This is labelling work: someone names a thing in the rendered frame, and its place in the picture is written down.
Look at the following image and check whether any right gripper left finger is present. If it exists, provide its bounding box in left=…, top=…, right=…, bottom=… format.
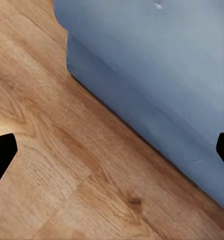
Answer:
left=0, top=133, right=17, bottom=179

